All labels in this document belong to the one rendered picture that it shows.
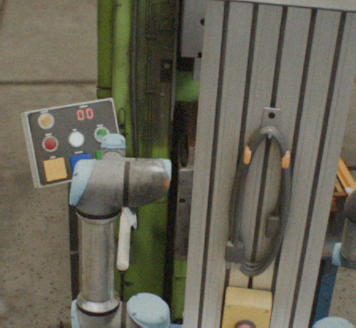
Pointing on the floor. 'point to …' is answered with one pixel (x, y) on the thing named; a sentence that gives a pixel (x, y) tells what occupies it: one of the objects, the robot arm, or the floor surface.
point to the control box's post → (74, 248)
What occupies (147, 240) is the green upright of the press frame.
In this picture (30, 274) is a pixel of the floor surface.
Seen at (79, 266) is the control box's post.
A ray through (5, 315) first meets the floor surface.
